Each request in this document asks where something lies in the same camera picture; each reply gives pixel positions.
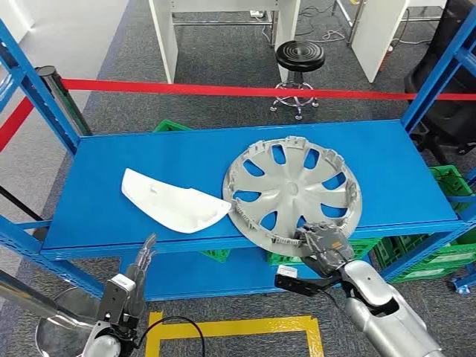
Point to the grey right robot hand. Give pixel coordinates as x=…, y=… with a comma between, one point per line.
x=327, y=249

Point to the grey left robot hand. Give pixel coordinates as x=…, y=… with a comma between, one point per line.
x=138, y=288

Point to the grey plastic wheel hubcap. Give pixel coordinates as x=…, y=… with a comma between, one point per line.
x=293, y=189

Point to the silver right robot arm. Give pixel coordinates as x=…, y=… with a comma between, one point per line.
x=376, y=305

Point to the white plastic cover part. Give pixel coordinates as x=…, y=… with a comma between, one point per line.
x=174, y=207

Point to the blue metal shelf rack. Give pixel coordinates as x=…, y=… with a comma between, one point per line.
x=148, y=157

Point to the green plastic crate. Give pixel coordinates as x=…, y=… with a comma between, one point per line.
x=438, y=261
x=452, y=182
x=217, y=255
x=366, y=246
x=169, y=126

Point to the black round stool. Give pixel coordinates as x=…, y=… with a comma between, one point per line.
x=299, y=55

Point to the red barrier belt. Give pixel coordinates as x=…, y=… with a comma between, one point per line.
x=223, y=90
x=13, y=123

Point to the black office chair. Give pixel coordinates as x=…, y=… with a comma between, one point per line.
x=446, y=98

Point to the white desk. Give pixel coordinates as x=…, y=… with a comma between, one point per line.
x=164, y=29
x=376, y=34

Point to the white power strip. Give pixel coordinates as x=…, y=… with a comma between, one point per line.
x=257, y=14

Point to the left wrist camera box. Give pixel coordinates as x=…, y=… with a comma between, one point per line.
x=115, y=295

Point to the chrome barrier post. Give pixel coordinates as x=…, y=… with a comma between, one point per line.
x=63, y=98
x=22, y=295

